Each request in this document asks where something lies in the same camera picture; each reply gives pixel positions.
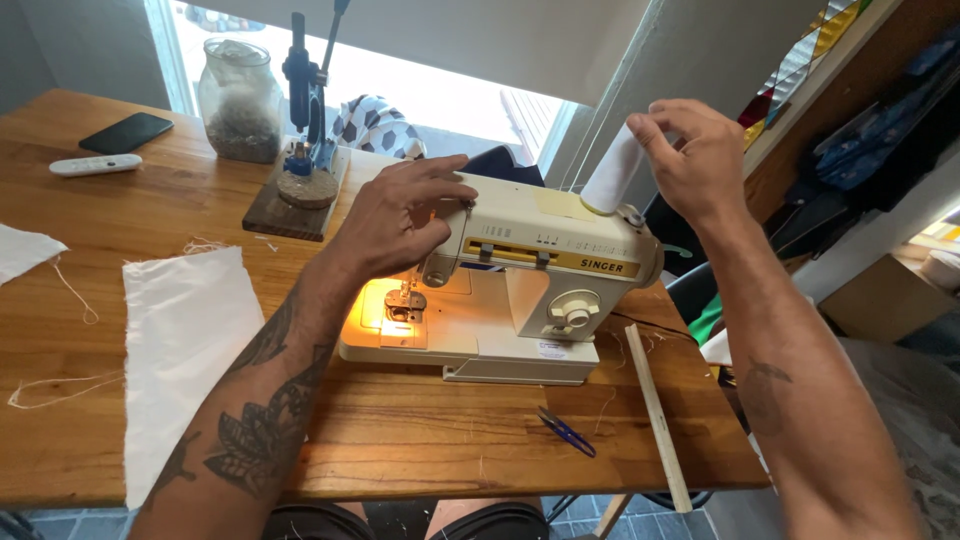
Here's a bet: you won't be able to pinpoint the person's left hand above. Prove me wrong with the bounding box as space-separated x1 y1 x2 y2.
326 153 479 285

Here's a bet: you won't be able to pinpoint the person's right hand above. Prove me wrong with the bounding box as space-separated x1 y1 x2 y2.
626 99 748 228

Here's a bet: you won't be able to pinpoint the white thread spool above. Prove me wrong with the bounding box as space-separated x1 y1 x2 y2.
579 120 651 217

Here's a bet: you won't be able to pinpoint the round cork disc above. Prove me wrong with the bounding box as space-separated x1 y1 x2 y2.
276 169 341 211

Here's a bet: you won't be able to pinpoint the black chair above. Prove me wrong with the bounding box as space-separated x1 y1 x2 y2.
643 192 723 327

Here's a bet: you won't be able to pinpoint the blue white hexagon-patterned cloth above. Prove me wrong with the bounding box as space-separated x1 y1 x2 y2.
330 94 428 161

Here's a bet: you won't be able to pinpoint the dark wooden press base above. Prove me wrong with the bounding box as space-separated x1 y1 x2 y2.
241 144 352 243

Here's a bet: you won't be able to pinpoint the navy blue cloth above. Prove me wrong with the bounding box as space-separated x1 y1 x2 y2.
459 145 546 189

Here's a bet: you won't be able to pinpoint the stained glass panel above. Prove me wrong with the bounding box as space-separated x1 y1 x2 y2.
738 0 876 153

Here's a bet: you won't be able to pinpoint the blue hand press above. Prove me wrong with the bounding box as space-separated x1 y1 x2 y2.
280 0 352 178

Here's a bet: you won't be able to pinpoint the green cloth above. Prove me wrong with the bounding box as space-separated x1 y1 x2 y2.
687 294 723 347

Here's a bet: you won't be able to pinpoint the shelf with dark clothes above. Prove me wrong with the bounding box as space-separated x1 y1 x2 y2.
744 0 960 265

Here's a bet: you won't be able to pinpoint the cream sewing machine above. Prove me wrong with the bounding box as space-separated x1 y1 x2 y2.
339 172 666 387

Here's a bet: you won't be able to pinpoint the glass jar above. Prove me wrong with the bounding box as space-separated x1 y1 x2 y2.
197 37 287 165

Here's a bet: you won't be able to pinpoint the white roller blind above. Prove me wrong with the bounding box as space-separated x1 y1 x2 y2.
183 0 655 108

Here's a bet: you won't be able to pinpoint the cardboard box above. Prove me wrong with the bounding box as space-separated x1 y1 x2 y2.
817 254 959 345

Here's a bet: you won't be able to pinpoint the large white fabric piece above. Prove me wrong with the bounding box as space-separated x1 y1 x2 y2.
122 246 268 511

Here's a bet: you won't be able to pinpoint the wooden ruler stick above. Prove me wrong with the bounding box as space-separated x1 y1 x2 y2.
624 323 693 515

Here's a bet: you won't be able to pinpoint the black smartphone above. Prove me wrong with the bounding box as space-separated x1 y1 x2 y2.
78 112 175 156

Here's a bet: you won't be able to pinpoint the blue thread snips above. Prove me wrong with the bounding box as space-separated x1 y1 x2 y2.
536 405 598 459

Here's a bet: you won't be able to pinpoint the white remote control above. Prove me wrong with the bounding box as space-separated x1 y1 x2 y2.
49 153 144 178

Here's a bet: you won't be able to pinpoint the person's black shorts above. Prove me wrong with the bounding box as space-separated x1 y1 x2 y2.
261 498 550 540

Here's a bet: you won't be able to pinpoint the grey patterned fabric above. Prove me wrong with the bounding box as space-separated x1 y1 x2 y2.
836 336 960 540

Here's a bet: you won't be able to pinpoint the small white fabric piece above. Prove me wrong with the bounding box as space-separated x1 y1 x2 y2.
0 223 69 287

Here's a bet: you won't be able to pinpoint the loose white thread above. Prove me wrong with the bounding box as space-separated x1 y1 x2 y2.
7 370 126 411

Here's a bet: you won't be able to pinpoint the black power cable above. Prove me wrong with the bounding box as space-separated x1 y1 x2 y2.
607 310 700 345

